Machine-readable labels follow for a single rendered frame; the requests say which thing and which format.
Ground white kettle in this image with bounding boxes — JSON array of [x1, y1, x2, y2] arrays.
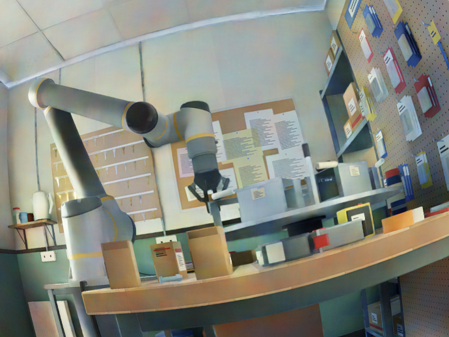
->
[[31, 191, 56, 221]]

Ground tan pegboard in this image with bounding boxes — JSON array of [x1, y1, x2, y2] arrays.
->
[[336, 0, 449, 212]]

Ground orange block with white end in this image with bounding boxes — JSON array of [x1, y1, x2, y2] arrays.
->
[[381, 206, 426, 235]]

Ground small brown box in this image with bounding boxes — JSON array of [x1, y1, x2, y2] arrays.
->
[[229, 249, 259, 267]]

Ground yellow hanging packet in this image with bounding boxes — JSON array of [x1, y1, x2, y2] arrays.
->
[[414, 150, 433, 190], [383, 0, 404, 25], [358, 86, 378, 122], [428, 20, 442, 46]]

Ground grey carousel disc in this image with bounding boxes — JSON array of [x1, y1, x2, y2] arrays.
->
[[206, 185, 404, 233]]

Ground blue hanging packet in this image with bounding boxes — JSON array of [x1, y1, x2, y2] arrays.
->
[[374, 129, 388, 159], [344, 0, 363, 29], [362, 3, 384, 38], [393, 21, 422, 68], [398, 163, 415, 202]]

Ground cork notice board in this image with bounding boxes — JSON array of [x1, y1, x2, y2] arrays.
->
[[170, 98, 306, 212]]

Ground yellow framed black box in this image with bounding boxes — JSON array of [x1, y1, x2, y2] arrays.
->
[[336, 202, 375, 238]]

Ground white hanging packet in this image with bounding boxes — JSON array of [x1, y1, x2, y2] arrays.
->
[[367, 66, 390, 104], [396, 94, 423, 142], [436, 134, 449, 193]]

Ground red and blue tape rolls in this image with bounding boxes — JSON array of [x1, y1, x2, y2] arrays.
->
[[383, 167, 403, 187]]

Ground grey shelf unit with boxes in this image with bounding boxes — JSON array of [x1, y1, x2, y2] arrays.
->
[[360, 278, 406, 337]]

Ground red hanging packet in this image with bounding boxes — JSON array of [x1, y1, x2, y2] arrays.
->
[[357, 28, 374, 64], [382, 46, 408, 94], [413, 74, 442, 119]]

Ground leaning wooden boards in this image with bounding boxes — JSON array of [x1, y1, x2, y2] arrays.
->
[[27, 299, 77, 337]]

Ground red flat box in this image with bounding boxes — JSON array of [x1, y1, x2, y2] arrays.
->
[[423, 202, 449, 219]]

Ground plain cardboard box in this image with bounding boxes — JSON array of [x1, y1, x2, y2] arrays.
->
[[100, 239, 142, 290], [185, 225, 234, 281]]

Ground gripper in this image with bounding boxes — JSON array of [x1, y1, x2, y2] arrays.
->
[[187, 139, 230, 204]]

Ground grey lock block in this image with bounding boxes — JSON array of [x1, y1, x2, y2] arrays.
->
[[255, 220, 366, 266]]

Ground red lock knob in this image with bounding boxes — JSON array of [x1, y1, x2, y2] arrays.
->
[[311, 233, 331, 251]]

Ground blue and white box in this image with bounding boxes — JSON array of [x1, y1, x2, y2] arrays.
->
[[388, 197, 409, 215]]

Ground grey bin with label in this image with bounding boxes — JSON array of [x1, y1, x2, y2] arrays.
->
[[234, 177, 306, 222], [314, 161, 374, 204]]

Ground blue grey shelf unit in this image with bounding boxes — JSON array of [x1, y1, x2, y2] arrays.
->
[[318, 44, 387, 177]]

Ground white roller handle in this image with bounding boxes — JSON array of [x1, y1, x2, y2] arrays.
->
[[210, 189, 240, 202], [314, 160, 340, 172]]

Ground tan key hook board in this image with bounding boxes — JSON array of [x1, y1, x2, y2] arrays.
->
[[49, 125, 164, 233]]

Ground small wooden wall shelf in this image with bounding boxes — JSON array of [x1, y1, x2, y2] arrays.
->
[[7, 219, 59, 250]]

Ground cardboard box with red stripe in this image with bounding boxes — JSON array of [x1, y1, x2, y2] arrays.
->
[[342, 81, 363, 129]]

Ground grey handle post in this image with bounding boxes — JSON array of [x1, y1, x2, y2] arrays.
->
[[206, 200, 226, 230]]

